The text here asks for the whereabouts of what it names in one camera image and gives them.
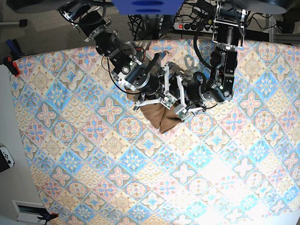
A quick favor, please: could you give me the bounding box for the brown t-shirt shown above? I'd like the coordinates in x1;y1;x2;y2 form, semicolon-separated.
125;88;186;135

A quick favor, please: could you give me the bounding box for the orange black clamp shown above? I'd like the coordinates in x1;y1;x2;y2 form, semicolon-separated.
37;210;59;225

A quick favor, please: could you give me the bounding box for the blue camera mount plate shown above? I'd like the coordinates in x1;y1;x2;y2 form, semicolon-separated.
112;0;184;15

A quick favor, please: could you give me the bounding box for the white power strip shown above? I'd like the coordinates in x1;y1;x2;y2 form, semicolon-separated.
173;22;213;33

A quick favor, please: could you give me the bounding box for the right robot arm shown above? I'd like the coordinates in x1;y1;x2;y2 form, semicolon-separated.
58;0;165;97

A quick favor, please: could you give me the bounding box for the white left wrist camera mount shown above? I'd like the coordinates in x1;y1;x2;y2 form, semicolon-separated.
174;75;209;121

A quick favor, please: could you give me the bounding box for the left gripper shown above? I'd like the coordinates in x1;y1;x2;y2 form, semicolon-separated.
186;71;213;103

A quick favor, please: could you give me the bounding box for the patterned tablecloth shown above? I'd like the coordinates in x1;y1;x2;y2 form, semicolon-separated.
10;41;300;225

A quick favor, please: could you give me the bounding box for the white box device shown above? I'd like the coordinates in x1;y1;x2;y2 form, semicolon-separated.
12;200;46;225

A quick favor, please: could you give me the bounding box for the red black clamp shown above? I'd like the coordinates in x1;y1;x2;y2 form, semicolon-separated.
3;57;20;77

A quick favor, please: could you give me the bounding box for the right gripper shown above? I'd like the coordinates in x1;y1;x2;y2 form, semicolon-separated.
126;53;160;95

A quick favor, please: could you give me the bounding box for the handheld game console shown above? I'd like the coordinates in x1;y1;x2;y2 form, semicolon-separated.
0;145;15;172

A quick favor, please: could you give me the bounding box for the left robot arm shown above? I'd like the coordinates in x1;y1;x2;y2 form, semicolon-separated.
187;0;248;106

